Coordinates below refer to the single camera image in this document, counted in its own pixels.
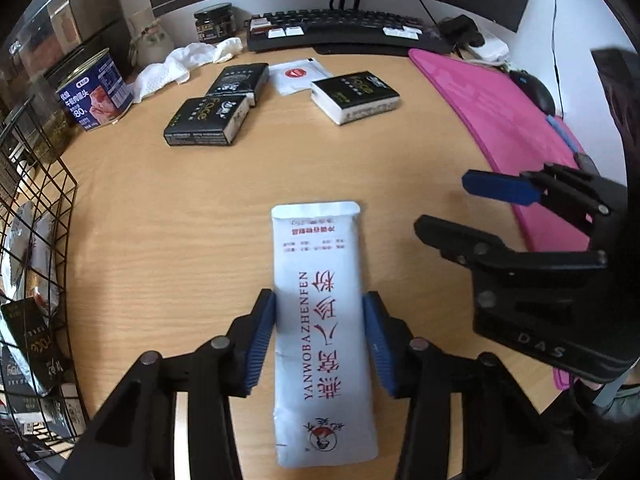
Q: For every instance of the dark glass jar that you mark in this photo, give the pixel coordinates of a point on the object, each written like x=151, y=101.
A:
x=215, y=22

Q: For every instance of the white square red-logo sachet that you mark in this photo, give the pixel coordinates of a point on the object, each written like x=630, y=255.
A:
x=295, y=75

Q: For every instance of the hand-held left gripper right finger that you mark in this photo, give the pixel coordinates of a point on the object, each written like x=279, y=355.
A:
x=380, y=345

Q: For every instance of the pink desk mat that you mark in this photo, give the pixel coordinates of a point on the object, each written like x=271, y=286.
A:
x=500, y=110

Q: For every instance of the person's dark clothing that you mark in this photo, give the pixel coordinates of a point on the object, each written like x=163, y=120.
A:
x=600, y=435

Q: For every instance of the large crumpled white tissue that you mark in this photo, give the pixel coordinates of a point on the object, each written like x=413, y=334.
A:
x=170, y=67

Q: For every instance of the blue pen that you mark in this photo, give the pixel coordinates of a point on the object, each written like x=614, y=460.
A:
x=565, y=137

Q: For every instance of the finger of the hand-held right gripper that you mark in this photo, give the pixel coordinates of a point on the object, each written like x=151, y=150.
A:
x=450, y=235
x=495, y=185

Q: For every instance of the black keyboard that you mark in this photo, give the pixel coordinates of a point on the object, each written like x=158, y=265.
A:
x=350, y=30

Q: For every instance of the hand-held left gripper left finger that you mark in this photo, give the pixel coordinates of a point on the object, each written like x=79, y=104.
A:
x=260, y=340

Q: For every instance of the black computer mouse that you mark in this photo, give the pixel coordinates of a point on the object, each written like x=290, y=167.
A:
x=535, y=92

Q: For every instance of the white power adapter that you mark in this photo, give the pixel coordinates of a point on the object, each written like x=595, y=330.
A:
x=490, y=46

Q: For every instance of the wooden desktop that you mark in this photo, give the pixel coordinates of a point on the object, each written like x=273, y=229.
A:
x=175, y=210

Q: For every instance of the small crumpled white tissue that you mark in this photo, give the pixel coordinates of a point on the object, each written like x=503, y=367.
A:
x=229, y=50

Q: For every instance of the blue luncheon meat can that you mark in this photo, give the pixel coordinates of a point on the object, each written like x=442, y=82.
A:
x=95, y=95

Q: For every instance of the clear plastic storage box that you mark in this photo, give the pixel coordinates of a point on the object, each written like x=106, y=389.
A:
x=60, y=5

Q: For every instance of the long white red-lettered sachet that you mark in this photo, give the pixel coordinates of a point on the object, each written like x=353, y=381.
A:
x=320, y=335

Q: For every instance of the black plug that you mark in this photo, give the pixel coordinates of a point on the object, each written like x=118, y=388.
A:
x=460, y=27

